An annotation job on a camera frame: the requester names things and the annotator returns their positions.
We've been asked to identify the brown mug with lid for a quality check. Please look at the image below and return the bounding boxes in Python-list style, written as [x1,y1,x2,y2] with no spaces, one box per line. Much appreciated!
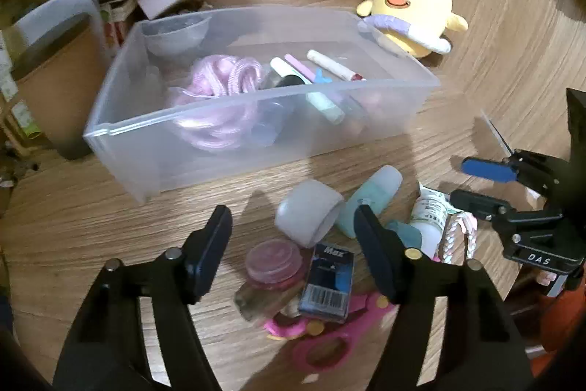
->
[11,14,107,161]

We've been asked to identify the stack of books and papers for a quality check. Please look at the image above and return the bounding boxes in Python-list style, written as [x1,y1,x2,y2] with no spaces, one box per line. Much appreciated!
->
[8,0,143,58]

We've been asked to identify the pink wooden stick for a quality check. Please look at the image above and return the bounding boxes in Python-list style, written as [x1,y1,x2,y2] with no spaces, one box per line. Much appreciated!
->
[285,54,316,83]

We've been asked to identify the black tweezers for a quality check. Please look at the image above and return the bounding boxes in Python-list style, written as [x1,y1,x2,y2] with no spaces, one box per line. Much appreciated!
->
[481,110,515,157]

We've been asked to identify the teal bottle white cap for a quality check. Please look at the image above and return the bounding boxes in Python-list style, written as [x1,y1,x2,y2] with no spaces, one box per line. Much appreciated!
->
[336,165,402,239]

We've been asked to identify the right hand orange sleeve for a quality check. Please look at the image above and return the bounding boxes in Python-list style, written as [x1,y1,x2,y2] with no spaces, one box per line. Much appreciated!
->
[535,270,557,287]

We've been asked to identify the white green cream tube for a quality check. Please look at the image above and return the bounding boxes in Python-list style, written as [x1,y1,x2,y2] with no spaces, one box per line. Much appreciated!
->
[408,184,459,259]

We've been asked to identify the clear plastic storage bin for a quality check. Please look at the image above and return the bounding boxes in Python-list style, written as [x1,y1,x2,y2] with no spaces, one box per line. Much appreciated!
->
[85,6,439,202]

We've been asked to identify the pink round compact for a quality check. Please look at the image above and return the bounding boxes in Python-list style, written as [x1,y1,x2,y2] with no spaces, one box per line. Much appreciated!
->
[244,239,305,290]

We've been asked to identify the white tape roll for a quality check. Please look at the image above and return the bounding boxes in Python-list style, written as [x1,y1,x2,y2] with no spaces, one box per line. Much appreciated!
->
[274,180,345,248]

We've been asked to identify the white tube with red cap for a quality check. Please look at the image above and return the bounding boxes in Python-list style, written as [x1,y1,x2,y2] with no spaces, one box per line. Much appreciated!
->
[306,49,364,81]

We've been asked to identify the white pink braided rope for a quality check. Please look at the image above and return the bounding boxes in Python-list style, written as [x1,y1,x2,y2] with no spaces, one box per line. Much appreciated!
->
[438,210,479,266]

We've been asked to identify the yellow chick bunny plush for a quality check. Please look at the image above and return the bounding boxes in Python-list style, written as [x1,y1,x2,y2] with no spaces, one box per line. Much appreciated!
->
[356,0,469,59]

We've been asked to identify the pink scissors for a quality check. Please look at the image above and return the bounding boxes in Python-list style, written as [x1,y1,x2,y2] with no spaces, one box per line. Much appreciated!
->
[263,292,394,374]

